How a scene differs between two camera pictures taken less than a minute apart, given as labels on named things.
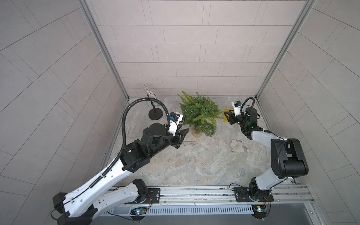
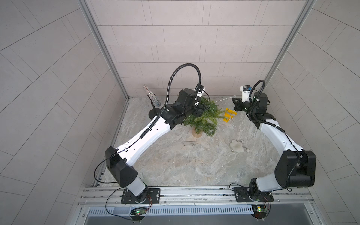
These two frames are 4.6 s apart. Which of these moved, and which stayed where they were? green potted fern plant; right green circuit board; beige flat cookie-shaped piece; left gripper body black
Moved: left gripper body black
Stayed: right green circuit board; green potted fern plant; beige flat cookie-shaped piece
